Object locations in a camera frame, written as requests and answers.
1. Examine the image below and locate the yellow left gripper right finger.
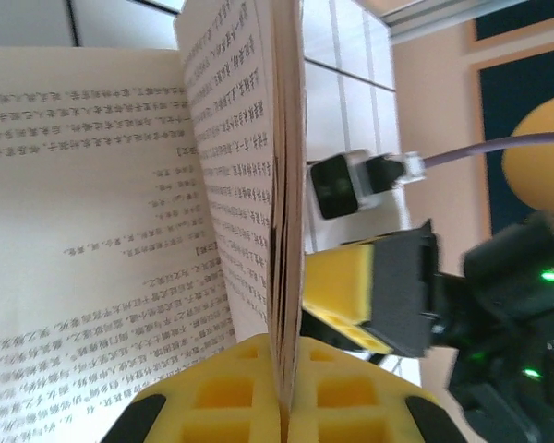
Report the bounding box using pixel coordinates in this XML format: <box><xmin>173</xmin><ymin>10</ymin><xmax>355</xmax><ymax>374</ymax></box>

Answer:
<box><xmin>289</xmin><ymin>336</ymin><xmax>467</xmax><ymax>443</ymax></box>

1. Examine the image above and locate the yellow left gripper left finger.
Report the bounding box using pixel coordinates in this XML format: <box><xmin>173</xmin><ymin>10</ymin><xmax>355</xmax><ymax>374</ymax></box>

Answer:
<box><xmin>101</xmin><ymin>334</ymin><xmax>287</xmax><ymax>443</ymax></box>

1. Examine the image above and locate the yellow book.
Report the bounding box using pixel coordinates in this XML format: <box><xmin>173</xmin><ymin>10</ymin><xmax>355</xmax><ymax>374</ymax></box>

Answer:
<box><xmin>0</xmin><ymin>0</ymin><xmax>308</xmax><ymax>416</ymax></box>

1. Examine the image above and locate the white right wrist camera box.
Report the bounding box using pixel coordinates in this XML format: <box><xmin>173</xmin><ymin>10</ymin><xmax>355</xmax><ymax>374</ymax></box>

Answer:
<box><xmin>307</xmin><ymin>150</ymin><xmax>428</xmax><ymax>222</ymax></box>

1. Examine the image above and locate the aluminium side rail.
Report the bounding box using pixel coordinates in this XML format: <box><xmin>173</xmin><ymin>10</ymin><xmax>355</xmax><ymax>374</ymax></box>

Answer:
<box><xmin>380</xmin><ymin>0</ymin><xmax>554</xmax><ymax>45</ymax></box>

